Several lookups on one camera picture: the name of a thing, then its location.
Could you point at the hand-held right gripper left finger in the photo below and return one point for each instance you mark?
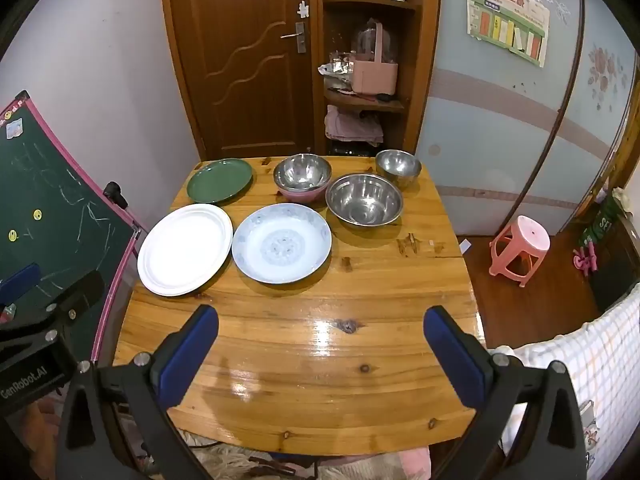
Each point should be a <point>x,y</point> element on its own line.
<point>187,355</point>

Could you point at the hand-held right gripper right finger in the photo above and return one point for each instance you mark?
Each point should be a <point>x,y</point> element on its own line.
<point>457,360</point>

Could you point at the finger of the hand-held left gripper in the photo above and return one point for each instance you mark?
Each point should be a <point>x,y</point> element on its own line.
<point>20,280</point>
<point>82,292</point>

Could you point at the white plate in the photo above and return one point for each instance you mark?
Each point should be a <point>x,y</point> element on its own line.
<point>185,250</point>

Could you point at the blue patterned plate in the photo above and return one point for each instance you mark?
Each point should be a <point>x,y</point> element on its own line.
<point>280,245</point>

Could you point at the green plate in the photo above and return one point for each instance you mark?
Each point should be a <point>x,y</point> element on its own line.
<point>220,180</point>

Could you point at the large steel bowl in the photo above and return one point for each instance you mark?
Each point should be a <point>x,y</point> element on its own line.
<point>365,200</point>

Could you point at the black easel knob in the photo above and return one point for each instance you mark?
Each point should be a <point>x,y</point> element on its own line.
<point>116,193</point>

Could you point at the white paper scrap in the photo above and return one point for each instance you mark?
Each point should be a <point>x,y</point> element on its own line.
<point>466,245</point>

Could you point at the pink plastic stool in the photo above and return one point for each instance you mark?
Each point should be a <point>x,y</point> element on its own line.
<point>525,237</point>

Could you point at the checked white cloth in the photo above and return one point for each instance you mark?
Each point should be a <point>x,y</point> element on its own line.
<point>605,360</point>

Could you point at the pink plastic toy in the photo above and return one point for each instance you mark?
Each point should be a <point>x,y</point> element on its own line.
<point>586,259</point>

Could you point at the small steel bowl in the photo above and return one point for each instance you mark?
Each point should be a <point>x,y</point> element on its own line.
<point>397,165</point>

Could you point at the medium steel bowl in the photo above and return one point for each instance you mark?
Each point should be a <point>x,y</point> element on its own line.
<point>302,170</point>

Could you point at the pale blue sliding wardrobe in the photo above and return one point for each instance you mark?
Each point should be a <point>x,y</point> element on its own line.
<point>490,135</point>

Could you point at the folded pink cloth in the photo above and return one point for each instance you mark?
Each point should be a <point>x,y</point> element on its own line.
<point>350,125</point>

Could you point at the brown wooden door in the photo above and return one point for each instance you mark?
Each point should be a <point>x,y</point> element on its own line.
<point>240,60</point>

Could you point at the pink basket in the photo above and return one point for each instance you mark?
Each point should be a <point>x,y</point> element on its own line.
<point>375,77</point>

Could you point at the silver foil packet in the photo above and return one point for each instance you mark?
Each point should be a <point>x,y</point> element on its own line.
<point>336,66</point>

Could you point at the clear plastic jar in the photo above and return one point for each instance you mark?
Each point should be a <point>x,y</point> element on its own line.
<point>367,40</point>

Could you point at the white door sticker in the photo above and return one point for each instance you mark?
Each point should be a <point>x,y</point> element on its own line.
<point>302,8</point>

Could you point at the green chalkboard with pink frame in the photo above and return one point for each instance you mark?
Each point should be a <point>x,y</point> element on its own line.
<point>50,195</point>

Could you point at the wall poster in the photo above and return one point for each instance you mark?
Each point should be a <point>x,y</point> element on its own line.
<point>505,15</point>

